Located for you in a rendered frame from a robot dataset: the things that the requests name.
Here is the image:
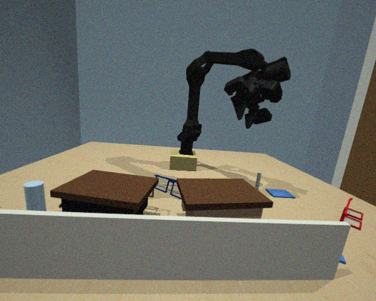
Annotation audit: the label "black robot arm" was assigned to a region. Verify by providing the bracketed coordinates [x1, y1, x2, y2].
[177, 49, 291, 155]

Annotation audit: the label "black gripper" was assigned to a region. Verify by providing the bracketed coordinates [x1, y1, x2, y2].
[224, 76, 273, 129]

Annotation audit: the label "white flat panel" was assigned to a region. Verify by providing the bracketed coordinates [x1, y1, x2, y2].
[0, 209, 351, 281]

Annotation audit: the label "navy glasses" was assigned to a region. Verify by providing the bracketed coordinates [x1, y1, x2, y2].
[155, 175, 182, 199]

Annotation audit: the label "blue-grey cylinder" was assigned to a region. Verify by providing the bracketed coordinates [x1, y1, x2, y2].
[23, 181, 46, 211]

